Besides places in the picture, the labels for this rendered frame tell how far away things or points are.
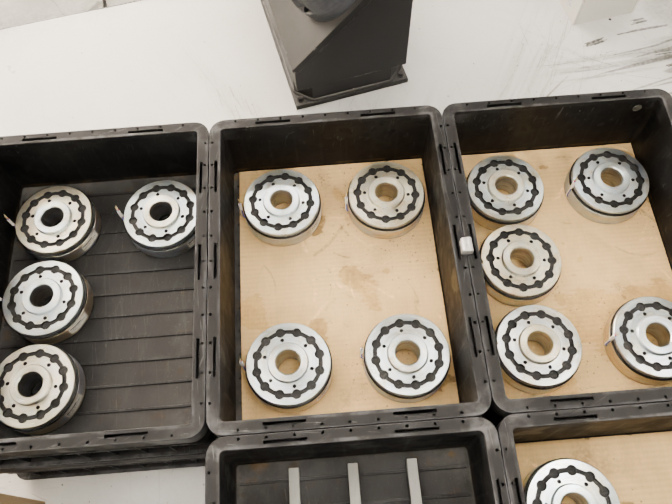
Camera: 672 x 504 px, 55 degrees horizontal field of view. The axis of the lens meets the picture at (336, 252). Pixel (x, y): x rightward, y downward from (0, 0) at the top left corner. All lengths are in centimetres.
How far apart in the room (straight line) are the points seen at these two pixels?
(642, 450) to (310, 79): 73
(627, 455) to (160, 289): 60
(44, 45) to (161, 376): 74
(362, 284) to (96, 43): 73
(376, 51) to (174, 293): 52
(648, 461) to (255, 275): 52
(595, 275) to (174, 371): 55
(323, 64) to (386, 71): 12
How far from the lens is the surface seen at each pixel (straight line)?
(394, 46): 112
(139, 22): 135
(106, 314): 89
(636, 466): 85
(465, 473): 80
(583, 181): 94
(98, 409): 86
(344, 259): 86
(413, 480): 78
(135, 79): 126
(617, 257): 93
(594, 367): 86
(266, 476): 79
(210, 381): 72
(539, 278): 85
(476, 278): 75
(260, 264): 87
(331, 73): 111
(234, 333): 84
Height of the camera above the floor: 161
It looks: 65 degrees down
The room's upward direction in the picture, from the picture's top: 3 degrees counter-clockwise
